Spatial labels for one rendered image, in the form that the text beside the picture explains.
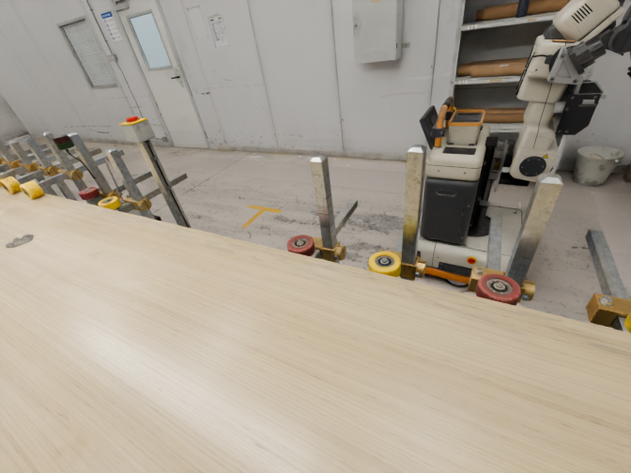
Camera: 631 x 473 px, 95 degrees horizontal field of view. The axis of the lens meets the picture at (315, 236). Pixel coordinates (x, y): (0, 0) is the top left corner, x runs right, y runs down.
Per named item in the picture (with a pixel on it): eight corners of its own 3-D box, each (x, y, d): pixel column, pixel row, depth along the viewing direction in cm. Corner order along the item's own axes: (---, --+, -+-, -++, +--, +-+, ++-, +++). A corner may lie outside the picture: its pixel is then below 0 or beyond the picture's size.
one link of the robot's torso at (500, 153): (483, 190, 159) (493, 146, 144) (487, 169, 177) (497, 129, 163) (543, 197, 146) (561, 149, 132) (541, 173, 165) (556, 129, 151)
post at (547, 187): (487, 323, 85) (540, 170, 57) (501, 327, 83) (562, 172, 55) (486, 332, 82) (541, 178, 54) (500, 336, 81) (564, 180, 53)
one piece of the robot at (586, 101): (544, 134, 127) (561, 80, 115) (541, 116, 146) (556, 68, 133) (591, 136, 120) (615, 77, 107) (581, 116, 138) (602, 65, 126)
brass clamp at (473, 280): (469, 277, 80) (472, 264, 77) (528, 289, 74) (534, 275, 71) (467, 293, 76) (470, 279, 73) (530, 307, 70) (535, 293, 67)
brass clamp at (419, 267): (381, 259, 91) (381, 247, 89) (425, 268, 85) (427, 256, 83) (375, 272, 87) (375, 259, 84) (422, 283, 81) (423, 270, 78)
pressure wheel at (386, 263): (392, 306, 75) (393, 274, 68) (364, 296, 79) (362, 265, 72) (403, 285, 80) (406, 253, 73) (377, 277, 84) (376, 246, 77)
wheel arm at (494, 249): (488, 223, 98) (491, 212, 95) (500, 224, 96) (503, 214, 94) (479, 324, 68) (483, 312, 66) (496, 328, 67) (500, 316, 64)
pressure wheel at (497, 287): (514, 333, 65) (530, 298, 58) (475, 332, 66) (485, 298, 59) (500, 305, 71) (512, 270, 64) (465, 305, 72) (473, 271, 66)
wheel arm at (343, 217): (350, 206, 120) (349, 197, 118) (358, 207, 119) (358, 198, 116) (299, 276, 91) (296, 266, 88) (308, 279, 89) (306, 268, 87)
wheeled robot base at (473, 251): (400, 271, 190) (401, 241, 176) (423, 220, 233) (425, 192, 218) (522, 301, 159) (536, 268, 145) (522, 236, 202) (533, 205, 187)
